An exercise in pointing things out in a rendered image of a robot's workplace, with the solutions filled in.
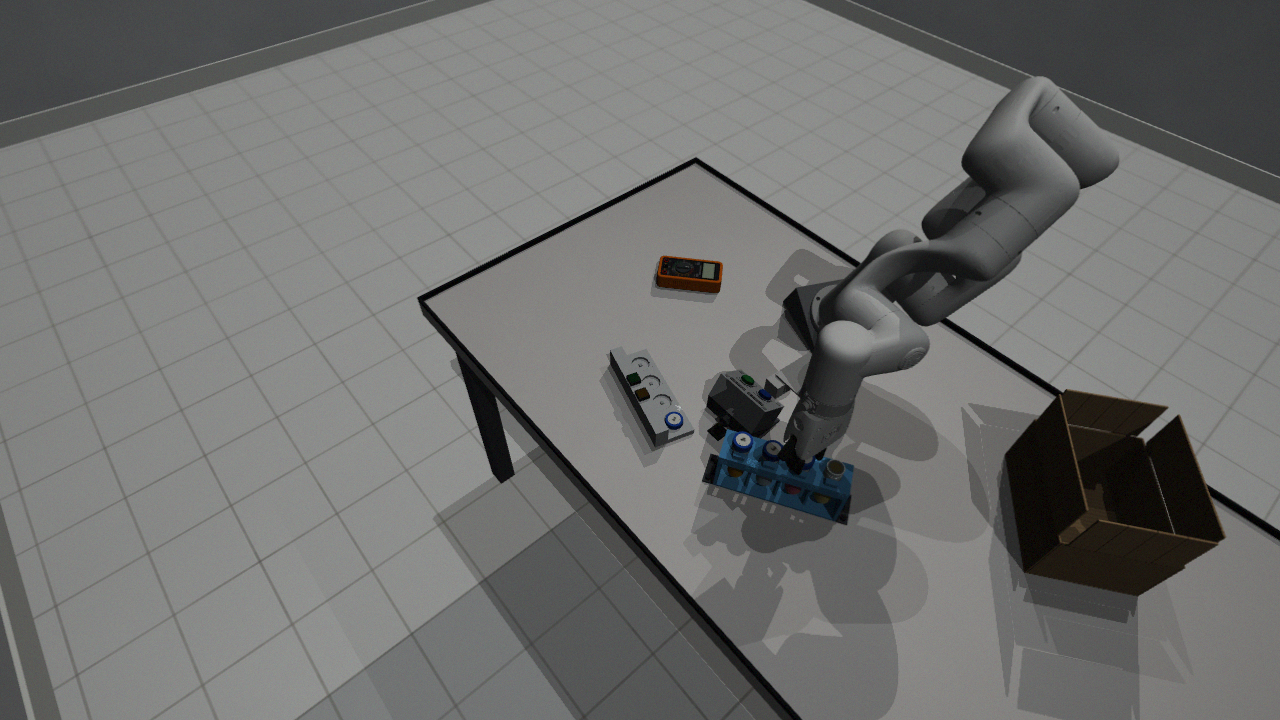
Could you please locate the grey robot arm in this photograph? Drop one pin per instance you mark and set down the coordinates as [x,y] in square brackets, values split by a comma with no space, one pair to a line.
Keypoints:
[1031,169]

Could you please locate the dark grey button housing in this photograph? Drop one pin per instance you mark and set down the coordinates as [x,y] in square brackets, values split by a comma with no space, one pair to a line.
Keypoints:
[742,405]

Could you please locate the orange digital multimeter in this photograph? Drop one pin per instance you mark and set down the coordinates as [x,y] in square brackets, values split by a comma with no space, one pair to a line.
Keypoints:
[689,274]

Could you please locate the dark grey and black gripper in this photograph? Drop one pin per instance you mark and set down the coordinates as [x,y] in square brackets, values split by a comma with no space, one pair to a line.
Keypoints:
[811,439]

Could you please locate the black table edge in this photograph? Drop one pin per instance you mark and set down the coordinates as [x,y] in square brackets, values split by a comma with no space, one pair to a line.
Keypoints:
[1214,493]

